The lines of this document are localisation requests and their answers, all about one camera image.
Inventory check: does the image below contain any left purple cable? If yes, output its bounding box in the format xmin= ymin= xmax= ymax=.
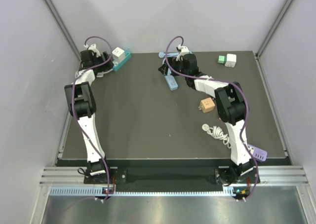
xmin=71 ymin=36 xmax=117 ymax=202

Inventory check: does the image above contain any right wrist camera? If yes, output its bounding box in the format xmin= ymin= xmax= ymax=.
xmin=176 ymin=44 xmax=192 ymax=61

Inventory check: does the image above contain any white strip cord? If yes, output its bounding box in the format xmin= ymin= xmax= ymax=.
xmin=201 ymin=123 xmax=233 ymax=149

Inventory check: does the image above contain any front aluminium rail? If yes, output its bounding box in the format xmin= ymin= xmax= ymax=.
xmin=39 ymin=166 xmax=309 ymax=186

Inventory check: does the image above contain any slotted cable duct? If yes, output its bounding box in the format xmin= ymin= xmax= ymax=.
xmin=49 ymin=186 xmax=246 ymax=197

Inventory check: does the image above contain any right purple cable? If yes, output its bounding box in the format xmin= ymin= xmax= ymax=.
xmin=164 ymin=36 xmax=259 ymax=202

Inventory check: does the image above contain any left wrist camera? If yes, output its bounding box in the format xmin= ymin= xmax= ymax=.
xmin=84 ymin=44 xmax=101 ymax=58

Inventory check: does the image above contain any teal power strip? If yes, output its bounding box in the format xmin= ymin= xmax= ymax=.
xmin=112 ymin=50 xmax=131 ymax=72

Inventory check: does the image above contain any white cube adapter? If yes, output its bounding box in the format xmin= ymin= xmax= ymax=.
xmin=112 ymin=47 xmax=126 ymax=63
xmin=224 ymin=54 xmax=237 ymax=68

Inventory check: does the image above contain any purple cable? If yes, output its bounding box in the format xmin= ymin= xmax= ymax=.
xmin=71 ymin=36 xmax=117 ymax=202
xmin=164 ymin=36 xmax=259 ymax=202

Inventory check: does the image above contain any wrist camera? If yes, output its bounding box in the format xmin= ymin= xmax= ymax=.
xmin=176 ymin=44 xmax=192 ymax=61
xmin=84 ymin=44 xmax=101 ymax=58

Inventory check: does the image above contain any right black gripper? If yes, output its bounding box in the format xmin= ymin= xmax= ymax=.
xmin=158 ymin=57 xmax=189 ymax=78

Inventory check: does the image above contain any small green cube adapter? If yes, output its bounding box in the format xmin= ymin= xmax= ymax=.
xmin=218 ymin=55 xmax=226 ymax=64

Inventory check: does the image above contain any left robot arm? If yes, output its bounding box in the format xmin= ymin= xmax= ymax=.
xmin=64 ymin=49 xmax=113 ymax=183

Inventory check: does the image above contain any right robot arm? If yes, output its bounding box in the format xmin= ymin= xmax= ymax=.
xmin=158 ymin=51 xmax=257 ymax=185

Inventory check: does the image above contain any light blue power strip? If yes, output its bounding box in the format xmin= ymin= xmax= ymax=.
xmin=164 ymin=75 xmax=178 ymax=91

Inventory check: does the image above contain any purple power strip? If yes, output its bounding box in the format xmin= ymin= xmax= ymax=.
xmin=247 ymin=144 xmax=268 ymax=162

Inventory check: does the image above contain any light blue coiled cord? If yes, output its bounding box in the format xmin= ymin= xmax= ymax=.
xmin=158 ymin=51 xmax=178 ymax=66

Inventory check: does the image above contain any orange cube adapter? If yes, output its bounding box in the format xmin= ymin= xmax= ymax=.
xmin=198 ymin=97 xmax=215 ymax=113

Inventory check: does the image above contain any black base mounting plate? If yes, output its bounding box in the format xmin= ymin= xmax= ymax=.
xmin=83 ymin=166 xmax=261 ymax=185

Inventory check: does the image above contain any left aluminium frame post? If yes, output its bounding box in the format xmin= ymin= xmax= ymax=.
xmin=43 ymin=0 xmax=80 ymax=60

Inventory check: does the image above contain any aluminium frame post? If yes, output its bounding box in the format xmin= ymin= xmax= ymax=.
xmin=43 ymin=0 xmax=80 ymax=60
xmin=255 ymin=0 xmax=295 ymax=60

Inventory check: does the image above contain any right aluminium frame post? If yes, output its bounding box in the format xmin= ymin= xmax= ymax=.
xmin=255 ymin=0 xmax=295 ymax=60

